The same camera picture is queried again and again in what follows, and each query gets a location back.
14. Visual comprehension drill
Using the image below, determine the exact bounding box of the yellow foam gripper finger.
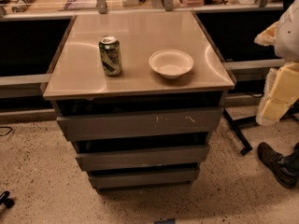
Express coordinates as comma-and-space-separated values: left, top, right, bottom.
254, 21, 278, 46
256, 63, 299, 126

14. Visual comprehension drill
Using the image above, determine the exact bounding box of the grey drawer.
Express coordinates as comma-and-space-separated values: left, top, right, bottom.
57, 108, 222, 141
76, 145, 209, 171
89, 167, 199, 189

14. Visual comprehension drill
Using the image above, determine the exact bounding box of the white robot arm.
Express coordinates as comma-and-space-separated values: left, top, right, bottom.
254, 0, 299, 126

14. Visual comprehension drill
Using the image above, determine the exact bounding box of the grey top drawer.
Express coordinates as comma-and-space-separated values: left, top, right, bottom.
57, 108, 222, 141

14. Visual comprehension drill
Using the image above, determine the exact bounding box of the grey bottom drawer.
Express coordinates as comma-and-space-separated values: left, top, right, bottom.
89, 167, 199, 189

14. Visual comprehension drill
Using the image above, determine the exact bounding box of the grey drawer cabinet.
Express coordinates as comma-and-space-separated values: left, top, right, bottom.
42, 10, 235, 194

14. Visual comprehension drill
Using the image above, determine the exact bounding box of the dark shoe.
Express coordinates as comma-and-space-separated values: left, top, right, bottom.
257, 142, 299, 189

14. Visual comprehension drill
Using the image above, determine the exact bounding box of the white bowl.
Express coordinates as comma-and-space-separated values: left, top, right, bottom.
149, 49, 194, 79

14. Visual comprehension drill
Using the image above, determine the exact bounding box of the green soda can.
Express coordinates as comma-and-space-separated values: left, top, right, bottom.
99, 35, 122, 76

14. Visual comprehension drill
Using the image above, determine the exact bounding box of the black object on floor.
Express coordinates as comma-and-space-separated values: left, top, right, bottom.
0, 190, 14, 208

